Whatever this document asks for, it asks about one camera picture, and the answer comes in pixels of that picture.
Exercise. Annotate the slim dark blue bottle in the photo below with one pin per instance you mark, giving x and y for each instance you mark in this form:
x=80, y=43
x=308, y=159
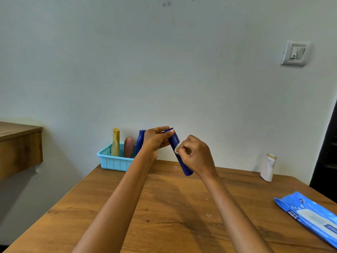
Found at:
x=140, y=139

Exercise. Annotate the person's right forearm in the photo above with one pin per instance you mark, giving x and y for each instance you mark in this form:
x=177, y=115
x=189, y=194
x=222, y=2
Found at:
x=234, y=218

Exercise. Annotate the beige bottle with white cap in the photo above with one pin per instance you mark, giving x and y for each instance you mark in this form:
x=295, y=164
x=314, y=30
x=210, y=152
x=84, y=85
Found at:
x=115, y=150

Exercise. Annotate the blue wet wipes pack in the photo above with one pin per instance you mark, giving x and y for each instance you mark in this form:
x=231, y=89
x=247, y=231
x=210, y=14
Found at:
x=297, y=205

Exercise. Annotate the person's right hand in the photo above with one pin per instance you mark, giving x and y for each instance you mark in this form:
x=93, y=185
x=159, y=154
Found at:
x=198, y=158

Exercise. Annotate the white wipe cloth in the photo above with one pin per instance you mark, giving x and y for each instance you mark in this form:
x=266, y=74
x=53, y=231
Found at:
x=178, y=148

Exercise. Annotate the black door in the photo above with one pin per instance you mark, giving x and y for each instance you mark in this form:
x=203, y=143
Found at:
x=326, y=165

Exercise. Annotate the wide dark blue bottle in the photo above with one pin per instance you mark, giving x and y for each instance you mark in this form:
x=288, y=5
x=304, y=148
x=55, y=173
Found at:
x=174, y=140

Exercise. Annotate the light blue plastic basket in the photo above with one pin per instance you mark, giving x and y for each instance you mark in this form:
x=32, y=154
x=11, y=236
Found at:
x=113, y=164

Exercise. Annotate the person's left forearm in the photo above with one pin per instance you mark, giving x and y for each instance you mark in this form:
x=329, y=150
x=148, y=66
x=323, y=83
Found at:
x=115, y=213

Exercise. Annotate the pink bottle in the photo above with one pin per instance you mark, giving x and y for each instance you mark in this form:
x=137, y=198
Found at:
x=128, y=147

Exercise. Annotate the wooden table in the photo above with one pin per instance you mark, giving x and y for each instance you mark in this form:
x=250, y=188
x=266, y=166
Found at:
x=179, y=216

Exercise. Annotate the person's left hand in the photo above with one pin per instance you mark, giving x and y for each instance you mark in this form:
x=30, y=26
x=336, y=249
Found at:
x=151, y=140

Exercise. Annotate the wooden side desk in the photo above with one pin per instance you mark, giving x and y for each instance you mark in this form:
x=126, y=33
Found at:
x=18, y=150

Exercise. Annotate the yellow bottle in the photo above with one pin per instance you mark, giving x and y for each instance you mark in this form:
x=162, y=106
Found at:
x=116, y=133

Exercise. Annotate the grey wall light switch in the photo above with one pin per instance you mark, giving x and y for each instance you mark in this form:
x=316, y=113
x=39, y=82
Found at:
x=295, y=53

